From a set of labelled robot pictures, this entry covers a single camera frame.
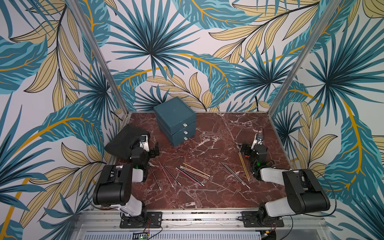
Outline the yellow pencil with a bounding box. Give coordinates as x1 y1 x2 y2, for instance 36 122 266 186
183 163 211 177
180 166 210 179
239 152 251 181
238 151 250 181

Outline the red pencil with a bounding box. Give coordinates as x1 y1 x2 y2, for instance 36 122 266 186
160 162 174 188
223 164 251 190
176 168 202 186

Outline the black pencil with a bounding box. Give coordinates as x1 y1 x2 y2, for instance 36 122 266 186
220 162 250 188
179 168 205 187
149 164 162 191
161 163 181 186

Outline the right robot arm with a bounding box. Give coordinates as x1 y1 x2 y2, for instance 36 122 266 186
237 134 331 222

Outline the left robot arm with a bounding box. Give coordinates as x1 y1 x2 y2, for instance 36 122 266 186
92 133 150 220

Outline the teal three-drawer cabinet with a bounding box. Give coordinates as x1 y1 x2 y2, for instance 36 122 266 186
154 97 197 147

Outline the black cloth cover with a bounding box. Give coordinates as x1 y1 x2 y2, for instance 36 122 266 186
105 124 151 160

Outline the green circuit board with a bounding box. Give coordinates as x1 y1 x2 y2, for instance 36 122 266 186
132 233 150 240

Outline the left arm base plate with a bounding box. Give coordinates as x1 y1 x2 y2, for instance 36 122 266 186
120 212 163 229

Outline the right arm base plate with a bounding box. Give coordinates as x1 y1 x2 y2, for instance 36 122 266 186
239 211 285 229

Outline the aluminium front rail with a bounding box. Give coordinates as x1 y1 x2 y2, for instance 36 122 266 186
70 208 333 240

